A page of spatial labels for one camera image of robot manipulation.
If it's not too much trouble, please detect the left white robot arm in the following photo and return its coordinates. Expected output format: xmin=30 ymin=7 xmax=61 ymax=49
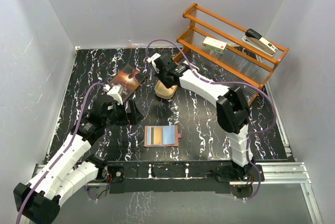
xmin=14 ymin=97 xmax=143 ymax=223

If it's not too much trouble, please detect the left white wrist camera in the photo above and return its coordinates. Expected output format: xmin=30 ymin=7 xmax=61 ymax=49
xmin=107 ymin=84 xmax=124 ymax=105

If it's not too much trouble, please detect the black beige stapler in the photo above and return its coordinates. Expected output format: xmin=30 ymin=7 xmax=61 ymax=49
xmin=242 ymin=28 xmax=278 ymax=57

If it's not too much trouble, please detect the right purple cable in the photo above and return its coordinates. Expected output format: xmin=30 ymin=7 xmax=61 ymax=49
xmin=146 ymin=39 xmax=277 ymax=200

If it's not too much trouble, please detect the dark paperback book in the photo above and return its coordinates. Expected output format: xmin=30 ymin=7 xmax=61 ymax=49
xmin=108 ymin=64 xmax=148 ymax=102

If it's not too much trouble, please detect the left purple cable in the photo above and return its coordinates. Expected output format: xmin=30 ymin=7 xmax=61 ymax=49
xmin=15 ymin=82 xmax=110 ymax=224

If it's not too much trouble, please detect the purple cable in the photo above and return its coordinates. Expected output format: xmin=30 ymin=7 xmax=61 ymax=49
xmin=146 ymin=39 xmax=277 ymax=200
xmin=15 ymin=82 xmax=110 ymax=224

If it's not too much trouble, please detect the credit card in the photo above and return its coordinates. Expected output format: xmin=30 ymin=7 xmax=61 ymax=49
xmin=152 ymin=127 xmax=163 ymax=145

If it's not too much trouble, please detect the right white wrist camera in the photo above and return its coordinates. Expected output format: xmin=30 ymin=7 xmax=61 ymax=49
xmin=147 ymin=53 xmax=161 ymax=73

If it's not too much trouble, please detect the orange wooden shelf rack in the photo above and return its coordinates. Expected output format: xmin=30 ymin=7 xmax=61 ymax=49
xmin=177 ymin=3 xmax=289 ymax=89

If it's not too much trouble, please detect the white staples box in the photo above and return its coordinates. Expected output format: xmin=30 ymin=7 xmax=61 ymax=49
xmin=202 ymin=37 xmax=227 ymax=54

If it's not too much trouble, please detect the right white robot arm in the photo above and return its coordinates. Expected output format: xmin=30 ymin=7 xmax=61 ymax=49
xmin=147 ymin=53 xmax=253 ymax=181

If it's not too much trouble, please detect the black front mounting rail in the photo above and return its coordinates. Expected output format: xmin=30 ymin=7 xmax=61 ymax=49
xmin=88 ymin=161 xmax=265 ymax=196

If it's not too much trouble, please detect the beige oval card tray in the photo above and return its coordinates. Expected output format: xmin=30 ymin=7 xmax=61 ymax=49
xmin=154 ymin=81 xmax=178 ymax=99

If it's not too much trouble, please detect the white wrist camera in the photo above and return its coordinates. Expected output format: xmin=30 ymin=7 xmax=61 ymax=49
xmin=107 ymin=84 xmax=124 ymax=105
xmin=147 ymin=53 xmax=161 ymax=73

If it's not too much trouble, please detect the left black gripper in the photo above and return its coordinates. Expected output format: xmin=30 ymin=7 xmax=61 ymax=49
xmin=103 ymin=99 xmax=143 ymax=127

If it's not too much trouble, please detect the pink leather card holder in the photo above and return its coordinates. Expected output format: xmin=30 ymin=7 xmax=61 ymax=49
xmin=144 ymin=125 xmax=182 ymax=148

